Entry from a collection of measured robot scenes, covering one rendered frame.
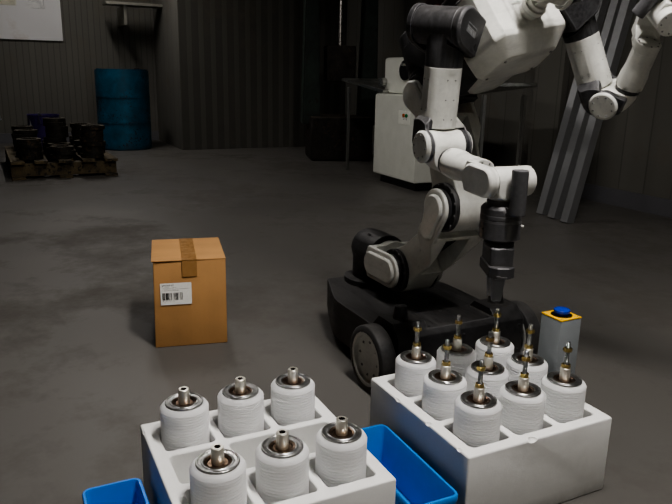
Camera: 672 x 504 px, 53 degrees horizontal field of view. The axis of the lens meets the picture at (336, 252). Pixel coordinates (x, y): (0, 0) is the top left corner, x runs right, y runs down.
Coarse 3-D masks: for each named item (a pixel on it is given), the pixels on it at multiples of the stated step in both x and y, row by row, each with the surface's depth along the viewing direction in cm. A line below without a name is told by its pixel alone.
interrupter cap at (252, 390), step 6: (234, 384) 142; (246, 384) 143; (252, 384) 142; (222, 390) 139; (228, 390) 140; (234, 390) 140; (246, 390) 140; (252, 390) 140; (258, 390) 140; (228, 396) 137; (234, 396) 137; (240, 396) 137; (246, 396) 137; (252, 396) 137
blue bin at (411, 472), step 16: (368, 432) 152; (384, 432) 153; (368, 448) 153; (384, 448) 154; (400, 448) 147; (384, 464) 154; (400, 464) 148; (416, 464) 142; (400, 480) 148; (416, 480) 142; (432, 480) 136; (400, 496) 128; (416, 496) 142; (432, 496) 137; (448, 496) 131
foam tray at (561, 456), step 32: (384, 384) 160; (384, 416) 159; (416, 416) 146; (544, 416) 147; (608, 416) 147; (416, 448) 148; (448, 448) 136; (480, 448) 134; (512, 448) 135; (544, 448) 139; (576, 448) 144; (448, 480) 137; (480, 480) 133; (512, 480) 137; (544, 480) 142; (576, 480) 147
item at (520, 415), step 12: (504, 384) 146; (504, 396) 142; (516, 396) 140; (540, 396) 141; (504, 408) 142; (516, 408) 140; (528, 408) 139; (540, 408) 141; (504, 420) 143; (516, 420) 141; (528, 420) 140; (540, 420) 142; (516, 432) 141; (528, 432) 141
